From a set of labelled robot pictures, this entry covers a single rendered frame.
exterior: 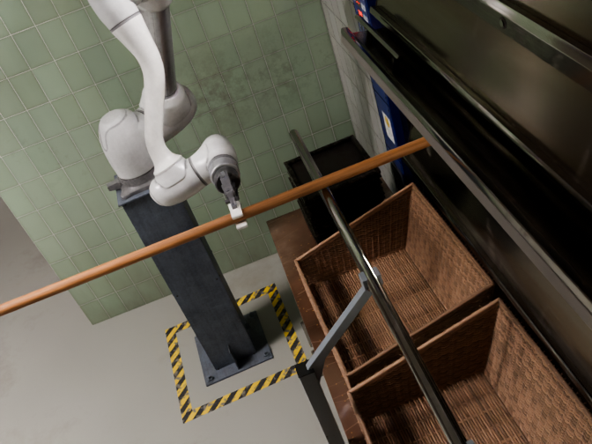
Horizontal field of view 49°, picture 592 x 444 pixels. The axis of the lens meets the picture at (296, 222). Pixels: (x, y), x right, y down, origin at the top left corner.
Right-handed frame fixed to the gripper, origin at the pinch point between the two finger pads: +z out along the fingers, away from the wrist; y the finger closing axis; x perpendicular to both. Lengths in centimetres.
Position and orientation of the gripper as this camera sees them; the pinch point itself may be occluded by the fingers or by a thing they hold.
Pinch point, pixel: (238, 215)
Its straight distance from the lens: 176.9
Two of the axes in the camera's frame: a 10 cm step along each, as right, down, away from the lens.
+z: 2.4, 5.6, -7.9
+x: -9.3, 3.7, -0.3
